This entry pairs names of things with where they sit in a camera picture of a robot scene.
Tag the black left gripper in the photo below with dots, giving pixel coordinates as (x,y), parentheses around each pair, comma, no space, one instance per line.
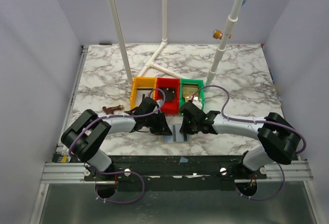
(159,123)

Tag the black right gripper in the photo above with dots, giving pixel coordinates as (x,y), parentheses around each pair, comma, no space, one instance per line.
(186,123)

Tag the beige card holder wallet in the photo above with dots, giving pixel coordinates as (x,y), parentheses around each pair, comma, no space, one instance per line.
(169,139)

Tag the white striped card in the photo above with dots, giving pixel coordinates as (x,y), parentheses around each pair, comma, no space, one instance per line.
(179,137)

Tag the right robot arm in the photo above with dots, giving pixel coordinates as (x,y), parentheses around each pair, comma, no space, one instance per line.
(279,140)

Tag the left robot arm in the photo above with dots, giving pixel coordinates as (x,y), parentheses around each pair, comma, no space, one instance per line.
(85,136)

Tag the white card in yellow bin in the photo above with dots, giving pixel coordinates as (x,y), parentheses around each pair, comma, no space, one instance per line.
(141,93)

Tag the gold cards stack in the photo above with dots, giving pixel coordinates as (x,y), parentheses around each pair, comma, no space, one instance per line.
(188,90)

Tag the black VIP card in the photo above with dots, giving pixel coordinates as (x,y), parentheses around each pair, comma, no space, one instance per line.
(170,94)

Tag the red plastic bin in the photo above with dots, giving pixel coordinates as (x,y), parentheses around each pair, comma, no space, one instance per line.
(169,107)

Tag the green plastic bin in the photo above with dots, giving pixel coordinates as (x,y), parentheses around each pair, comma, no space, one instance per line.
(198,96)

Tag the yellow plastic bin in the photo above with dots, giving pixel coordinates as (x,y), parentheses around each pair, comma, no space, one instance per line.
(142,86)

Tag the brown small tool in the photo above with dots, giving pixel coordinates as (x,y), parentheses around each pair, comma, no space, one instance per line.
(112,109)

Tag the orange knob on pole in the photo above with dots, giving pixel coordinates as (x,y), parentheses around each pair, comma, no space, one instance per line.
(217,34)

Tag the white PVC jointed pole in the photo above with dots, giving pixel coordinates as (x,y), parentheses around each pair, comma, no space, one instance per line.
(229,26)

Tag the white left PVC pole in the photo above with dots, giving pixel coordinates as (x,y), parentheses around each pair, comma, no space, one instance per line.
(114,12)

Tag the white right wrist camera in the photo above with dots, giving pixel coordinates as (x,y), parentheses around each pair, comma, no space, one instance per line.
(198,104)

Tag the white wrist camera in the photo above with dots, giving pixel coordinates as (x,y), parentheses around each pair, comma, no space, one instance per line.
(198,104)
(160,102)

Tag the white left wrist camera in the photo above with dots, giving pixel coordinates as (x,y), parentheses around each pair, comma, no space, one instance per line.
(160,102)

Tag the black mounting rail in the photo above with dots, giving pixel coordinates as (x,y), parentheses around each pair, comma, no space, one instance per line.
(173,173)

